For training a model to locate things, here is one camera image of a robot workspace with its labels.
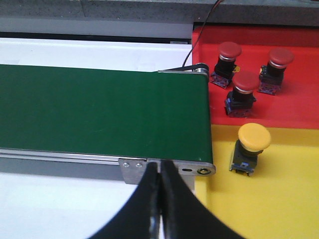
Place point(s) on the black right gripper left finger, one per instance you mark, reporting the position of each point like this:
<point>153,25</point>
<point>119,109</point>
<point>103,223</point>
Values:
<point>139,218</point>

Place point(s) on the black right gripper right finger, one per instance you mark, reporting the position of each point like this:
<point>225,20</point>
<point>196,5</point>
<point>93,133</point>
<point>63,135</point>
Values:
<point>184,216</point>

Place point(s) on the red mushroom push button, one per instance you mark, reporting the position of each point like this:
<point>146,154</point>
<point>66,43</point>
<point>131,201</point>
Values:
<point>240,100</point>

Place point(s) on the yellow plastic tray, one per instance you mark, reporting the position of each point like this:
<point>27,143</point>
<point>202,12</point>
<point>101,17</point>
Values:
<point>280,200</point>

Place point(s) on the red plastic tray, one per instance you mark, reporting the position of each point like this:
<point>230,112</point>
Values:
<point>297,104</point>

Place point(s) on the grey stone shelf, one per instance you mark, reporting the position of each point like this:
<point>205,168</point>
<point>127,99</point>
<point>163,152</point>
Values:
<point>274,12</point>

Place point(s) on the steel conveyor support bracket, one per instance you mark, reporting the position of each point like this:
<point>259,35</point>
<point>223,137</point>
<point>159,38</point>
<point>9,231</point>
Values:
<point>132,169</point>

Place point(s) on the aluminium conveyor frame rail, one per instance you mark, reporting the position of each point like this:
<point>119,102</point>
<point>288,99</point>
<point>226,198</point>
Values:
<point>99,156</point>

